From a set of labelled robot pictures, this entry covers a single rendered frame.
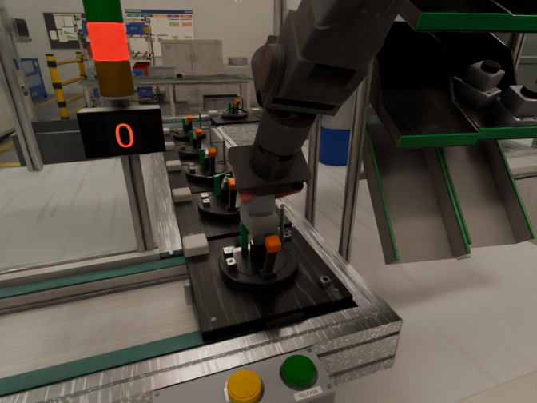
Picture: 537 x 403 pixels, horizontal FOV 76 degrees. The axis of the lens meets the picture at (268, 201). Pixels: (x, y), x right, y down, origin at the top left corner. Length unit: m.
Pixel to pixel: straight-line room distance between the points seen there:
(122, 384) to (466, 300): 0.64
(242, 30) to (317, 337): 10.77
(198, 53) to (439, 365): 7.51
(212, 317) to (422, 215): 0.41
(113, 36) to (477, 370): 0.75
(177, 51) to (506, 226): 7.42
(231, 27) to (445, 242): 10.61
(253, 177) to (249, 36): 10.72
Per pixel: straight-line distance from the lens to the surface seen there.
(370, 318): 0.56
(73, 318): 0.69
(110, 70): 0.58
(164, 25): 11.08
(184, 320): 0.62
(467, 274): 0.91
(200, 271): 0.63
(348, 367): 0.59
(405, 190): 0.69
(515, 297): 0.89
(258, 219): 0.51
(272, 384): 0.47
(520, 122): 0.70
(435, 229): 0.69
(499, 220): 0.80
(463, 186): 0.78
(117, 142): 0.60
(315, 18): 0.29
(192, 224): 0.78
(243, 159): 0.45
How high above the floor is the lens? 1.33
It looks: 25 degrees down
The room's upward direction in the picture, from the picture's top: straight up
